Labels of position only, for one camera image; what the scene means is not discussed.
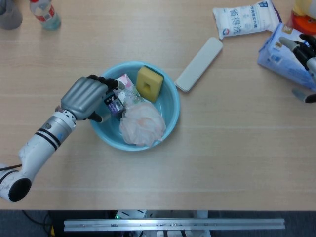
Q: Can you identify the long white plastic case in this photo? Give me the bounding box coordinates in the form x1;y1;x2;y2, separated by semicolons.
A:
174;37;224;93

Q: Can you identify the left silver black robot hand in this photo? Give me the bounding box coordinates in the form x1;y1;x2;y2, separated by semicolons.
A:
60;74;126;123

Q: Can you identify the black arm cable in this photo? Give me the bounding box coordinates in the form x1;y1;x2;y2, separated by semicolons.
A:
0;164;23;171

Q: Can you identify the pink mesh bath ball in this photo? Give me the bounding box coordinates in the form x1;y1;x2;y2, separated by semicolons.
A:
119;102;166;146

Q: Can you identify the small black purple box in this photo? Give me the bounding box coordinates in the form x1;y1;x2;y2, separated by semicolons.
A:
103;95;126;121

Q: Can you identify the yellow sponge with green back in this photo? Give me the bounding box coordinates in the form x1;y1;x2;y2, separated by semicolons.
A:
136;65;164;103

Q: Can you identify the blue tissue pack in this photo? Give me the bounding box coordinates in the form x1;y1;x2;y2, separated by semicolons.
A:
257;22;316;92

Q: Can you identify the white washing powder bag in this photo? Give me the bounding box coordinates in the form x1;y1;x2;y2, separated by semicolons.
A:
212;0;282;40

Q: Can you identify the aluminium rail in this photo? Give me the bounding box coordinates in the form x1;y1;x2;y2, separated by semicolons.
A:
63;218;285;232

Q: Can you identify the light blue plastic basin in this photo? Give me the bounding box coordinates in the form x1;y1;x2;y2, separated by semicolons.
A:
87;61;181;152

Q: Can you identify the yellow plush toy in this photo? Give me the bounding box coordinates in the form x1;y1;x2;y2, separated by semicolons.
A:
293;0;316;17

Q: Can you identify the clear bottle with red cap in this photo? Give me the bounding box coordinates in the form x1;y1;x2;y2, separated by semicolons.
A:
29;0;62;31

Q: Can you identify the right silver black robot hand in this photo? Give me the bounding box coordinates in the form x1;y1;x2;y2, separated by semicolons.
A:
278;34;316;104

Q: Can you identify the floral toothpaste box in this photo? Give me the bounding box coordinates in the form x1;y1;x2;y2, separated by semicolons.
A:
115;73;145;107

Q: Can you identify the red round container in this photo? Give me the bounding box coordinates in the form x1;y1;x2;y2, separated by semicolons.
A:
290;11;316;38

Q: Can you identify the black floor cable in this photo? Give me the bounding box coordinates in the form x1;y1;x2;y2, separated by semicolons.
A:
22;210;54;237

